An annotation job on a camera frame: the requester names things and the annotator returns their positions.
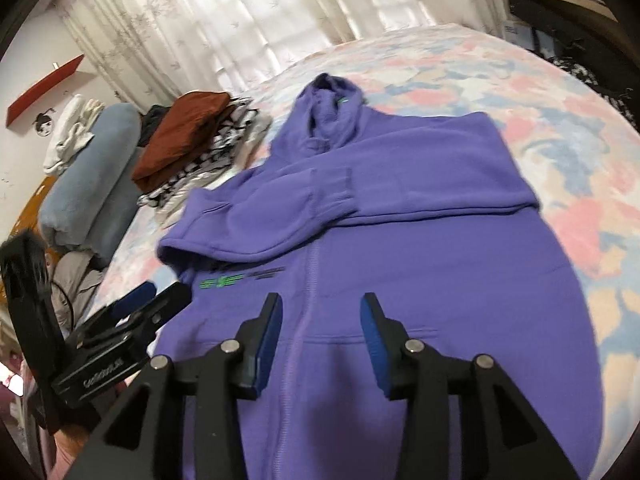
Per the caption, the pastel printed blanket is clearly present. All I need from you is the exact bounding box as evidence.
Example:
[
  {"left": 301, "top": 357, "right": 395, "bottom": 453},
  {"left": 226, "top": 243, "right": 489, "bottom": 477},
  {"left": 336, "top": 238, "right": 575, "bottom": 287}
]
[{"left": 97, "top": 22, "right": 640, "bottom": 480}]

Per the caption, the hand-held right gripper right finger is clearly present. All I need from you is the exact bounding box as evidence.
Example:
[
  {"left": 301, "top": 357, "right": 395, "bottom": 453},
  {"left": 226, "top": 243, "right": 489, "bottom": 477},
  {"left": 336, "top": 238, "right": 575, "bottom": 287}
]
[{"left": 360, "top": 292, "right": 582, "bottom": 480}]

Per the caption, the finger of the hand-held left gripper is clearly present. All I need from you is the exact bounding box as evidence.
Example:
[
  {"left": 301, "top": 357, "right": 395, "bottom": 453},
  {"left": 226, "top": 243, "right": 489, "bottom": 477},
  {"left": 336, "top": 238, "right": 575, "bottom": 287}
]
[
  {"left": 74, "top": 281, "right": 158, "bottom": 348},
  {"left": 120, "top": 282, "right": 194, "bottom": 348}
]

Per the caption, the stack of folded clothes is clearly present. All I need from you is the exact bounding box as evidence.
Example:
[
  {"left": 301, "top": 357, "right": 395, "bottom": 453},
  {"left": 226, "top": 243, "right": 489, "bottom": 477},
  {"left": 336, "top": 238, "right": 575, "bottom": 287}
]
[{"left": 137, "top": 97, "right": 262, "bottom": 211}]

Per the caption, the rust brown folded garment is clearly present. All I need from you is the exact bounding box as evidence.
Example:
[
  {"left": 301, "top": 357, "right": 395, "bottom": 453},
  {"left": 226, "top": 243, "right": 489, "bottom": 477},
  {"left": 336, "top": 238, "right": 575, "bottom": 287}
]
[{"left": 131, "top": 91, "right": 234, "bottom": 194}]

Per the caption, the wooden desk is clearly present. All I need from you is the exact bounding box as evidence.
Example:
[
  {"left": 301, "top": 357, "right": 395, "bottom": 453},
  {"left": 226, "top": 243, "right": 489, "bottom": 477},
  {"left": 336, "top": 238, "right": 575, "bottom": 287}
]
[{"left": 500, "top": 0, "right": 640, "bottom": 41}]

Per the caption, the red wall shelf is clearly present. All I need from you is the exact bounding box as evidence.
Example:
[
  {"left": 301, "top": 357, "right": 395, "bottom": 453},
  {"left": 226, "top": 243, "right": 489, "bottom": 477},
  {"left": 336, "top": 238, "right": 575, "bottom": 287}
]
[{"left": 6, "top": 54, "right": 85, "bottom": 129}]

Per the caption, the blue-grey pillow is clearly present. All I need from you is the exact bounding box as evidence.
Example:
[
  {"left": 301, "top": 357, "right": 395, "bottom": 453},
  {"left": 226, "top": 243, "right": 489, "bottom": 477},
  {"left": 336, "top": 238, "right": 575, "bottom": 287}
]
[{"left": 39, "top": 102, "right": 147, "bottom": 267}]

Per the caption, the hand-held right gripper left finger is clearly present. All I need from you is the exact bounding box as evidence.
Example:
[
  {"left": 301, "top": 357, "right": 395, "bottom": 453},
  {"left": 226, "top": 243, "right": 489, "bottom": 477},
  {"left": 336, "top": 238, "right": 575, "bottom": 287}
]
[{"left": 65, "top": 292, "right": 284, "bottom": 480}]

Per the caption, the white cloth pile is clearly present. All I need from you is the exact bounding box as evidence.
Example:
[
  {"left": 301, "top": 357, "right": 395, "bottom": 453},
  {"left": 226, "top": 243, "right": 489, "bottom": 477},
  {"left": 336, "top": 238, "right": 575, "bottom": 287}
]
[{"left": 42, "top": 94, "right": 107, "bottom": 177}]

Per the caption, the dark folded garment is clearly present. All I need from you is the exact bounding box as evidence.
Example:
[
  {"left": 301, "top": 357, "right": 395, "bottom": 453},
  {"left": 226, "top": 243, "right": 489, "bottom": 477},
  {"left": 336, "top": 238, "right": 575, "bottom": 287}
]
[{"left": 137, "top": 104, "right": 172, "bottom": 149}]

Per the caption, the black cable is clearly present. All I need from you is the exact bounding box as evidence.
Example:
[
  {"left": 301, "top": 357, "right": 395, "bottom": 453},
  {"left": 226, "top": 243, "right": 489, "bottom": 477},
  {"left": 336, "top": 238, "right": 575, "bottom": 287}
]
[{"left": 49, "top": 280, "right": 77, "bottom": 333}]

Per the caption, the dark clothes pile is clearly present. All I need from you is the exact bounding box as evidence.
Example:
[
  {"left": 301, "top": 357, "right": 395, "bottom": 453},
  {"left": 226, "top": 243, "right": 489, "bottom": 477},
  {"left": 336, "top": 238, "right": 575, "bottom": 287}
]
[{"left": 504, "top": 5, "right": 640, "bottom": 133}]

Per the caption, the white floral curtain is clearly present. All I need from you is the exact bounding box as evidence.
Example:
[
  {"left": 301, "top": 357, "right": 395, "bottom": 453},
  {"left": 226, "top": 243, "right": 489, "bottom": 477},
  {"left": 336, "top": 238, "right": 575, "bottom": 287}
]
[{"left": 55, "top": 0, "right": 506, "bottom": 103}]

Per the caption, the beige cloth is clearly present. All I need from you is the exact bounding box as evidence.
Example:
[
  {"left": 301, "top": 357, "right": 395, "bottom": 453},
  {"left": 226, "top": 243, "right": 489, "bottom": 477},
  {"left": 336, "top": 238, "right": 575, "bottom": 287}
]
[{"left": 49, "top": 251, "right": 107, "bottom": 333}]

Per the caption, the dark wall sticker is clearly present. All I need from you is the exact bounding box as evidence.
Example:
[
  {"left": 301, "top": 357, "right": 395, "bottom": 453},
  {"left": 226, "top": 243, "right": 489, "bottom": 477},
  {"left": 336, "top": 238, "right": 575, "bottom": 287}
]
[{"left": 32, "top": 110, "right": 57, "bottom": 137}]

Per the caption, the purple hoodie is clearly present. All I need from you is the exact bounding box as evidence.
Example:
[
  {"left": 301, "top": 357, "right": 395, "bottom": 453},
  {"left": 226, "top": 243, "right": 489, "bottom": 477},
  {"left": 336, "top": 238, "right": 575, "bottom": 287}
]
[{"left": 156, "top": 73, "right": 598, "bottom": 480}]

